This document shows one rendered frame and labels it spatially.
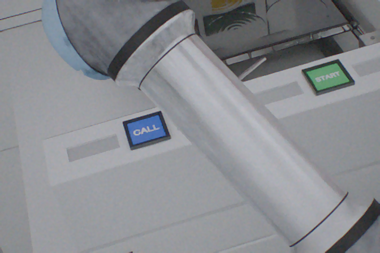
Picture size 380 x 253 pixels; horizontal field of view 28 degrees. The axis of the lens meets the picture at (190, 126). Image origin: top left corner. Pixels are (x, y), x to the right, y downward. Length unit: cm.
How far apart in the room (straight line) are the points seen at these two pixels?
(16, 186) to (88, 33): 107
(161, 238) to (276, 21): 43
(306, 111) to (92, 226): 33
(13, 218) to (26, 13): 57
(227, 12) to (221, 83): 54
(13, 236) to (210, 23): 89
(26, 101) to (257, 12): 43
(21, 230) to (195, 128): 120
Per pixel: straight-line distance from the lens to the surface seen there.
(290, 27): 127
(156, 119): 103
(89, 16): 80
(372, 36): 122
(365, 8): 130
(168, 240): 111
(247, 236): 115
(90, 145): 103
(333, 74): 106
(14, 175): 181
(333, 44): 131
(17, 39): 154
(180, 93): 78
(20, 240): 197
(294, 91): 105
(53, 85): 138
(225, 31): 128
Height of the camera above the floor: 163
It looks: 42 degrees down
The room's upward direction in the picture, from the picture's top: 12 degrees counter-clockwise
